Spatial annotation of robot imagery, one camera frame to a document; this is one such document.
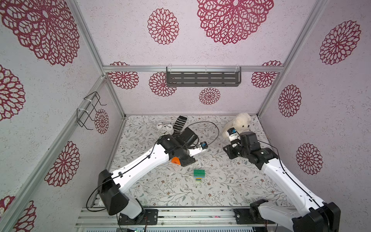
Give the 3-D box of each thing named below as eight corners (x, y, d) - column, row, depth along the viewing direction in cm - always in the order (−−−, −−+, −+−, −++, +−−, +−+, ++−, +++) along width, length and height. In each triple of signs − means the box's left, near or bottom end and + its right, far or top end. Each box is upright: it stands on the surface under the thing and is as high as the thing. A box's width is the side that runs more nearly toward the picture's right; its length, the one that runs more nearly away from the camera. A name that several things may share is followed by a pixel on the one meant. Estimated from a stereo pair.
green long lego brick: (193, 180, 88) (194, 174, 81) (193, 175, 90) (194, 169, 83) (203, 180, 88) (205, 174, 81) (203, 175, 90) (204, 169, 83)
